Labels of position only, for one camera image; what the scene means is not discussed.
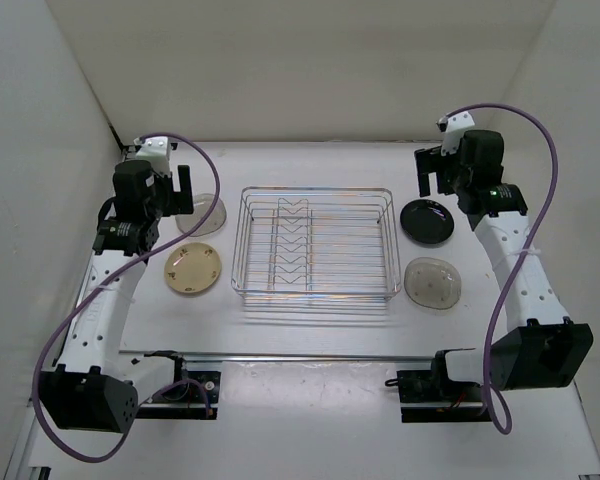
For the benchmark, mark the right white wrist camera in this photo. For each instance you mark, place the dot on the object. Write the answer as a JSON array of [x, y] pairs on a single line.
[[452, 127]]

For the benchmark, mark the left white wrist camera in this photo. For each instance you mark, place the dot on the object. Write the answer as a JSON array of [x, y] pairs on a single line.
[[156, 150]]

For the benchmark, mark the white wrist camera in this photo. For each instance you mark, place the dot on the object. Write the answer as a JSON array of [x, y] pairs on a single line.
[[156, 150], [452, 127]]

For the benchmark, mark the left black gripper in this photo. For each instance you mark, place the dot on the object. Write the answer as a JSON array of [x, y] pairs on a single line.
[[180, 202]]

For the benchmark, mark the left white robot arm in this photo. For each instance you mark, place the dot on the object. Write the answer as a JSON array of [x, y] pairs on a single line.
[[91, 388]]

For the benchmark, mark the cream patterned round plate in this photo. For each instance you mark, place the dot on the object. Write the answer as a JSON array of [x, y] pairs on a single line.
[[192, 268]]

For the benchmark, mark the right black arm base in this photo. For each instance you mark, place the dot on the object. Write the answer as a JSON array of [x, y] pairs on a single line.
[[427, 398]]

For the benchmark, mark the chrome wire dish rack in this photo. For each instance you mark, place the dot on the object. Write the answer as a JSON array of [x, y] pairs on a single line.
[[316, 243]]

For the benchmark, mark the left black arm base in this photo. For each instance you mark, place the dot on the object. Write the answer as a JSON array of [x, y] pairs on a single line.
[[171, 388]]

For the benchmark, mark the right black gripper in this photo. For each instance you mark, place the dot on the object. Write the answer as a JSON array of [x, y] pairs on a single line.
[[431, 161]]

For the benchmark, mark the black round plate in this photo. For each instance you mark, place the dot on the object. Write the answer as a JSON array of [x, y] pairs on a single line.
[[426, 222]]

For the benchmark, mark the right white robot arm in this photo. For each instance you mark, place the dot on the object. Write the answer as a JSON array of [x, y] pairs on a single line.
[[543, 347]]

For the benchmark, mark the clear glass plate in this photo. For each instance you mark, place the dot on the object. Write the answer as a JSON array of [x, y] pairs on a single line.
[[214, 221], [432, 283]]

